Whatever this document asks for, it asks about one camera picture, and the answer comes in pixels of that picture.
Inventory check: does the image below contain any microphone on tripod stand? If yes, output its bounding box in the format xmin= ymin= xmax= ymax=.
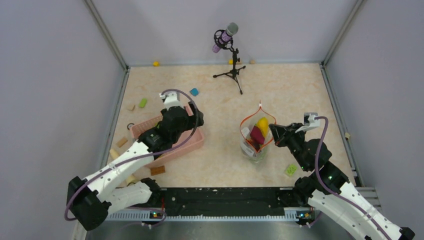
xmin=211 ymin=22 xmax=247 ymax=96

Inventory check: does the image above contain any blue block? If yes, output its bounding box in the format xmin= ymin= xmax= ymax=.
xmin=189 ymin=88 xmax=199 ymax=97

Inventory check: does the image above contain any green lego brick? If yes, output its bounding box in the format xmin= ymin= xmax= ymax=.
xmin=284 ymin=164 xmax=298 ymax=177

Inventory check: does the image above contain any green block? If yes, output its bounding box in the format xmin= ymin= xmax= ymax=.
xmin=138 ymin=98 xmax=148 ymax=108

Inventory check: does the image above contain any small wooden cube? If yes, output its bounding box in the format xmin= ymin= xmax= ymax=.
xmin=126 ymin=104 xmax=136 ymax=111

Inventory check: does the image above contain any yellow mango toy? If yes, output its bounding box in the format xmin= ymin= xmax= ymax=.
xmin=255 ymin=117 xmax=269 ymax=138

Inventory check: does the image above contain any wooden rectangular block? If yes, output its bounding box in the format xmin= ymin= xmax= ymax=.
xmin=115 ymin=137 xmax=128 ymax=148

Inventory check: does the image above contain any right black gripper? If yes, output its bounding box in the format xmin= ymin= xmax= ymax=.
xmin=269 ymin=122 xmax=310 ymax=171

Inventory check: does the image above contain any wooden cylinder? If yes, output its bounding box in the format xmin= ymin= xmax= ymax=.
xmin=109 ymin=148 xmax=120 ymax=160

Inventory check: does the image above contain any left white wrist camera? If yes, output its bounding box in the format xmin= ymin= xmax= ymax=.
xmin=159 ymin=91 xmax=183 ymax=110

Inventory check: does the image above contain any dark red sweet potato toy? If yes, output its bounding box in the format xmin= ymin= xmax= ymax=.
xmin=249 ymin=125 xmax=265 ymax=145

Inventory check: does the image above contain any clear zip top bag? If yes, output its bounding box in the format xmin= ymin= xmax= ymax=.
xmin=239 ymin=102 xmax=277 ymax=163

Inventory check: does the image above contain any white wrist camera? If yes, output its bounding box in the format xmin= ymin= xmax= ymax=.
xmin=159 ymin=91 xmax=183 ymax=110
xmin=295 ymin=112 xmax=320 ymax=133

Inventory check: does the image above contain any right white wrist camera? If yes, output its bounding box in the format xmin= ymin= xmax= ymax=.
xmin=295 ymin=112 xmax=320 ymax=133

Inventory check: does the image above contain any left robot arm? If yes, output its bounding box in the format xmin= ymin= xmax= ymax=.
xmin=64 ymin=102 xmax=204 ymax=231

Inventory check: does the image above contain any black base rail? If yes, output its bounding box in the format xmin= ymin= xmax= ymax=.
xmin=129 ymin=187 xmax=319 ymax=218

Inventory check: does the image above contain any brown bear chocolate toy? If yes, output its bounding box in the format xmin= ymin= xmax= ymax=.
xmin=247 ymin=140 xmax=261 ymax=153

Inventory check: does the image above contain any pink plastic basket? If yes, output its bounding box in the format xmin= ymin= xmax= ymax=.
xmin=129 ymin=115 xmax=205 ymax=169

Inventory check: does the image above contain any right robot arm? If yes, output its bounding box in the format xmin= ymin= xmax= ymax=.
xmin=269 ymin=123 xmax=416 ymax=240

